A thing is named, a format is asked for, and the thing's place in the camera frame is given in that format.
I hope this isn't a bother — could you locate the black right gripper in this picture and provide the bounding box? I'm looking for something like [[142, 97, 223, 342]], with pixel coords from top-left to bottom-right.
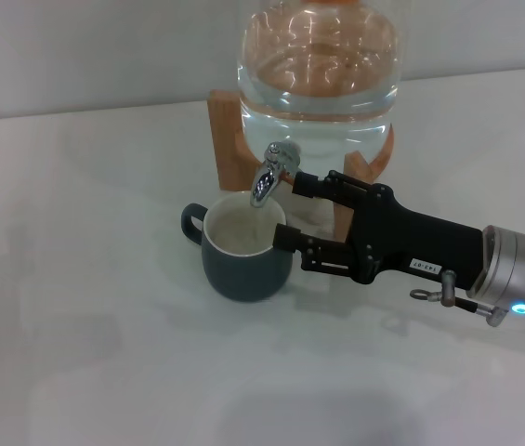
[[272, 170, 484, 295]]

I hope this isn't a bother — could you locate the chrome faucet with lever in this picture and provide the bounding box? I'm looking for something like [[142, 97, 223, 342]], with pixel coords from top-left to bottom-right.
[[249, 141, 301, 209]]

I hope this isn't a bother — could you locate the black ceramic cup white inside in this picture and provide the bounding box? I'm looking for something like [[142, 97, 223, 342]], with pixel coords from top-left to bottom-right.
[[180, 193, 294, 303]]

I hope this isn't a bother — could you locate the wooden dispenser stand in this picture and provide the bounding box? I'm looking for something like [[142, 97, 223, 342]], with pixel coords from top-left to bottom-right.
[[206, 88, 396, 239]]

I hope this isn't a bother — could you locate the glass water dispenser jar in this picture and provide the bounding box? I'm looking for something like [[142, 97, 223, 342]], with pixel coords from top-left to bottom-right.
[[236, 0, 407, 182]]

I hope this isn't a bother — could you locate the metal cable connector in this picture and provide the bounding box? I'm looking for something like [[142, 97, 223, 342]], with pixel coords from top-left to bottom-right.
[[409, 269, 509, 329]]

